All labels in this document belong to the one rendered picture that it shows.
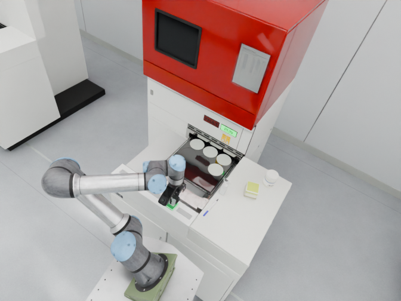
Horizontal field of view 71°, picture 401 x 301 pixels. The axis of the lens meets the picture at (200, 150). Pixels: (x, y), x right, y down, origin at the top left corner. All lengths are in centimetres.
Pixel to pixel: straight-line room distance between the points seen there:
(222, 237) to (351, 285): 160
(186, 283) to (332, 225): 187
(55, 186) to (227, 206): 88
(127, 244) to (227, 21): 109
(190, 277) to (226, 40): 119
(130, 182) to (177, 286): 63
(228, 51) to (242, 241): 96
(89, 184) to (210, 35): 90
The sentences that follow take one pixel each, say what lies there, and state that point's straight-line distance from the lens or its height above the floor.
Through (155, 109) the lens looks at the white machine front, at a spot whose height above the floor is 94.
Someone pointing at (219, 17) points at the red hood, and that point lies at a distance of 145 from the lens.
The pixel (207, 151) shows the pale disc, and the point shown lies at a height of 90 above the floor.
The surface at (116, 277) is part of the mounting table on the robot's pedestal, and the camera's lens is 156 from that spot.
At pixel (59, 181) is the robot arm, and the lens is 118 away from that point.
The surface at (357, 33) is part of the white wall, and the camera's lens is 289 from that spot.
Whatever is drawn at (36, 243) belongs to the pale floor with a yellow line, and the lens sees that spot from 268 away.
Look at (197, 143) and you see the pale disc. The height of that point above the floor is 90.
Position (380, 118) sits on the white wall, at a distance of 318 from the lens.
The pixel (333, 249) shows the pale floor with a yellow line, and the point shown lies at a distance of 294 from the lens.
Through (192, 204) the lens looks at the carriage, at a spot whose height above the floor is 88.
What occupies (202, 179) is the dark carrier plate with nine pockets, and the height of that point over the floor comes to 90.
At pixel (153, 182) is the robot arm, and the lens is 112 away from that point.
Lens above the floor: 230
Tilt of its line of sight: 47 degrees down
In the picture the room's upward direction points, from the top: 11 degrees clockwise
